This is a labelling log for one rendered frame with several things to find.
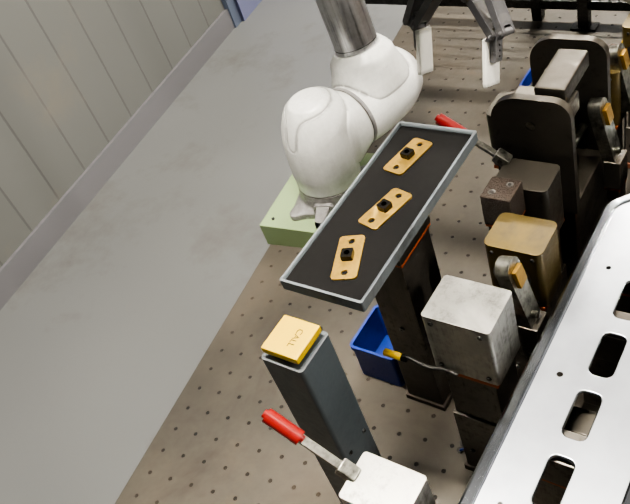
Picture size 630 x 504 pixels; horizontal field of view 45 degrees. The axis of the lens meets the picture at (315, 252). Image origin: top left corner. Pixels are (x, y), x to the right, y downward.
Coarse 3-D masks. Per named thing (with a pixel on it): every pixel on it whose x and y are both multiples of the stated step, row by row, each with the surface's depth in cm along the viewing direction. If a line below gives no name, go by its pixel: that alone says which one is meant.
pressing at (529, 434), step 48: (624, 240) 116; (576, 288) 112; (624, 288) 110; (576, 336) 106; (624, 336) 104; (528, 384) 103; (576, 384) 101; (624, 384) 99; (528, 432) 98; (624, 432) 95; (480, 480) 95; (528, 480) 94; (576, 480) 92; (624, 480) 90
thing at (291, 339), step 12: (288, 324) 101; (300, 324) 101; (312, 324) 100; (276, 336) 101; (288, 336) 100; (300, 336) 99; (312, 336) 99; (264, 348) 100; (276, 348) 99; (288, 348) 98; (300, 348) 98; (288, 360) 98; (300, 360) 98
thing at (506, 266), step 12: (504, 264) 105; (516, 264) 106; (504, 276) 105; (516, 276) 105; (504, 288) 107; (516, 288) 107; (528, 288) 109; (516, 300) 108; (528, 300) 109; (516, 312) 110; (528, 312) 110; (528, 324) 110
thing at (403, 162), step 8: (408, 144) 121; (416, 144) 120; (424, 144) 120; (400, 152) 119; (408, 152) 118; (416, 152) 119; (424, 152) 119; (392, 160) 119; (400, 160) 119; (408, 160) 118; (416, 160) 118; (384, 168) 118; (392, 168) 118; (400, 168) 117; (408, 168) 117
